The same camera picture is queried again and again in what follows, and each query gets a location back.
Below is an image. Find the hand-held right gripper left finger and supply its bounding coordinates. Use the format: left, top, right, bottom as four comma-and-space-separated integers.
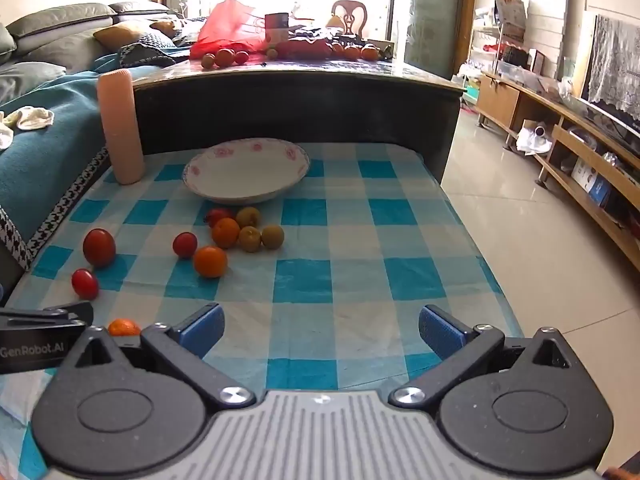
59, 303, 257, 410

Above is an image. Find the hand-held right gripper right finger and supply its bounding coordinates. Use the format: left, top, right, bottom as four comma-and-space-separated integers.
389, 305, 583, 408

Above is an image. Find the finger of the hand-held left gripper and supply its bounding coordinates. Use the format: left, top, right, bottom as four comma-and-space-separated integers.
0, 301, 95, 328

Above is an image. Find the oval small red tomato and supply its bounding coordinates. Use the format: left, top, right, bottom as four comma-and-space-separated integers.
71, 268, 100, 299

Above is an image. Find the orange cherry tomato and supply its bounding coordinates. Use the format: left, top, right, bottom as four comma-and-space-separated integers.
211, 217, 241, 249
193, 245, 229, 279

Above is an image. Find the large red tomato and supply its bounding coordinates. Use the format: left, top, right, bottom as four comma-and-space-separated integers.
82, 228, 117, 268

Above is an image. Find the round small red tomato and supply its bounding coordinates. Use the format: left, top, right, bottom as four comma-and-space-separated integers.
172, 231, 198, 259

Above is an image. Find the orange cherry tomato top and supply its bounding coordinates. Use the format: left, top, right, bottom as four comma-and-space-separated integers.
211, 217, 241, 249

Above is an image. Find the white floral plate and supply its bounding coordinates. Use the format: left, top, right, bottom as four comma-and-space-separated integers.
181, 138, 311, 205

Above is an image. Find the brown longan middle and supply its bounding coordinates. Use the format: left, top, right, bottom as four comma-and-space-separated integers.
238, 226, 263, 253

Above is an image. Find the blue white checked tablecloth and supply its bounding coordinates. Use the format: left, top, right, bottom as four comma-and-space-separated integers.
0, 141, 526, 480

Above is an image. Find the teal blanket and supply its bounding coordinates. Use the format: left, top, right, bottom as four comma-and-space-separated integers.
0, 67, 113, 241

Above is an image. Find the pink rolled ribbed mat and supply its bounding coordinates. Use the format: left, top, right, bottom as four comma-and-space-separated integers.
97, 70, 146, 186

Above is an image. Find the blue white box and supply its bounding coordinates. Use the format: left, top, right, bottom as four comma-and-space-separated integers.
570, 157, 613, 206

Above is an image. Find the wooden television cabinet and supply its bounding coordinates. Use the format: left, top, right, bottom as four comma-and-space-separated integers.
475, 72, 640, 271

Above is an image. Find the dark coffee table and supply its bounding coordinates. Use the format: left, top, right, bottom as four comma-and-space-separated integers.
120, 52, 468, 186

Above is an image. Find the dark woven basket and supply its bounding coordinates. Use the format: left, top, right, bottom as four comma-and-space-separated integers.
500, 45, 532, 69

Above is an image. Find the dark patterned cushion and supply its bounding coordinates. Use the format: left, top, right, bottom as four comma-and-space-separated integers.
117, 30, 180, 68

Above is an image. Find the grey sofa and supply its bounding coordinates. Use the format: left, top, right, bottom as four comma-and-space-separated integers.
0, 2, 173, 93

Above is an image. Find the yellow cushion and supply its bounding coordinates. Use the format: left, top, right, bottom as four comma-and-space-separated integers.
93, 20, 163, 51

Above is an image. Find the red plastic bag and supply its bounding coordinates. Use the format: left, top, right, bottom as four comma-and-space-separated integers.
190, 0, 275, 58

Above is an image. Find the white red box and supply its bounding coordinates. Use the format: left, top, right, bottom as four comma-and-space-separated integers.
264, 12, 291, 47

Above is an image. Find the grey green curtain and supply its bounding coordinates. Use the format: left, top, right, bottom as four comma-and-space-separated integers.
407, 0, 462, 79

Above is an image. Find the white lace cloth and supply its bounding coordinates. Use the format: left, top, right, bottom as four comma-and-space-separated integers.
587, 14, 640, 122

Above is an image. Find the wooden chair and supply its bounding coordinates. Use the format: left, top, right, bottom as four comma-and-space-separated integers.
331, 0, 369, 38

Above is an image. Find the white printed board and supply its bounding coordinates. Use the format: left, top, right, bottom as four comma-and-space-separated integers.
492, 0, 529, 37

